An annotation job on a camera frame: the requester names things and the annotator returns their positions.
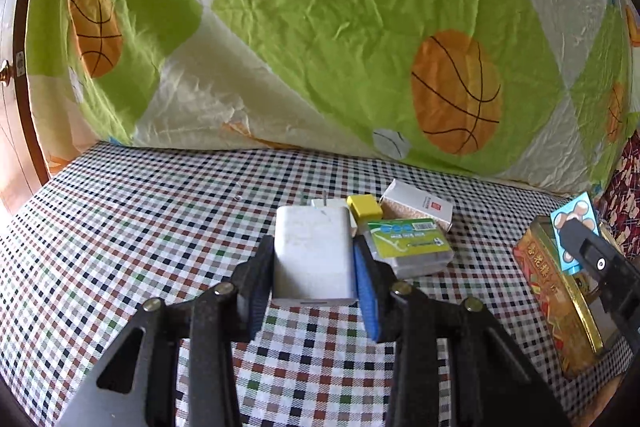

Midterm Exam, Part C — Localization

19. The clear green-label floss box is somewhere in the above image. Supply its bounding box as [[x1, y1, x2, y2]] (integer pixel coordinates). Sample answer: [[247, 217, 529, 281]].
[[363, 218, 454, 279]]

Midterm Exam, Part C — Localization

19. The white box red seal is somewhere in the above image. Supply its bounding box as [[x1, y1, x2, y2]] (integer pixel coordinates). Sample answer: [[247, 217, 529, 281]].
[[378, 179, 454, 232]]

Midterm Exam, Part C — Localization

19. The small yellow cube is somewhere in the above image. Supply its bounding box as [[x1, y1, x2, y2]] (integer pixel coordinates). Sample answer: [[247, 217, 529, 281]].
[[346, 194, 383, 225]]

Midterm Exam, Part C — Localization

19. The large white charger block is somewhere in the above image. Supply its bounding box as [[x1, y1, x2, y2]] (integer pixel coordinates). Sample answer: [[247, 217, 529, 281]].
[[271, 206, 357, 308]]

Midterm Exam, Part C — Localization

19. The gold metal tin box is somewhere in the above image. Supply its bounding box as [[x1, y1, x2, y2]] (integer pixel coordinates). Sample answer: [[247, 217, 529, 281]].
[[513, 216, 620, 379]]

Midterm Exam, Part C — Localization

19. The red patterned cloth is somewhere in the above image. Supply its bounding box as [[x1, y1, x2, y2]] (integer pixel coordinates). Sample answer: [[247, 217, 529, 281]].
[[600, 131, 640, 260]]

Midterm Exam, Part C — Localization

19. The blue cartoon card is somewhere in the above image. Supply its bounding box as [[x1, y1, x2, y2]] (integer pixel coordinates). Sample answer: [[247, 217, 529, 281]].
[[549, 190, 600, 277]]

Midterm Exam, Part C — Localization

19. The wooden door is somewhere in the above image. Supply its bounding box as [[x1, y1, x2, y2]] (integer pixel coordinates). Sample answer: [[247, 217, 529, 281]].
[[1, 0, 50, 219]]

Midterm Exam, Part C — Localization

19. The small white plug adapter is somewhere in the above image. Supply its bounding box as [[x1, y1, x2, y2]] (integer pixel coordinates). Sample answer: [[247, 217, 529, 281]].
[[310, 195, 358, 237]]

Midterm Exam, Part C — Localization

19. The green basketball bedsheet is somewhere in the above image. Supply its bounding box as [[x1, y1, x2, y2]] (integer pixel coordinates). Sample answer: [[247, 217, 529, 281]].
[[26, 0, 639, 194]]

